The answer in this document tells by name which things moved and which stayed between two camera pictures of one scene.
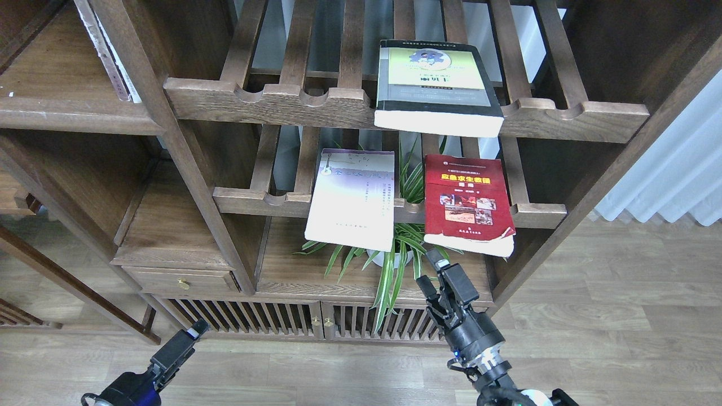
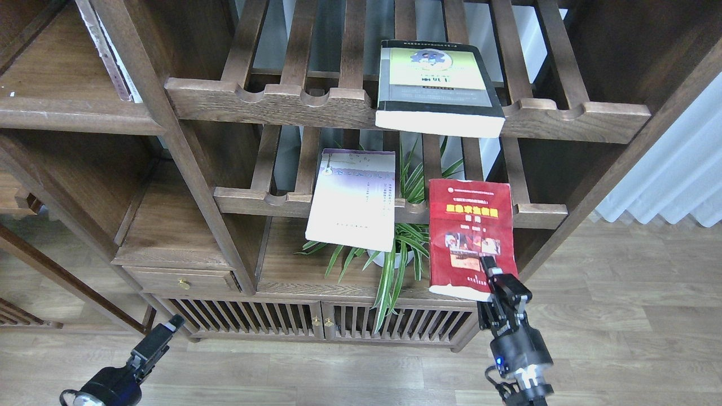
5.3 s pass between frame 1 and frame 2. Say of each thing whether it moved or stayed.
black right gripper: moved
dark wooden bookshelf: stayed
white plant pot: stayed
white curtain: stayed
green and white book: stayed
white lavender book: stayed
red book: moved
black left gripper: moved
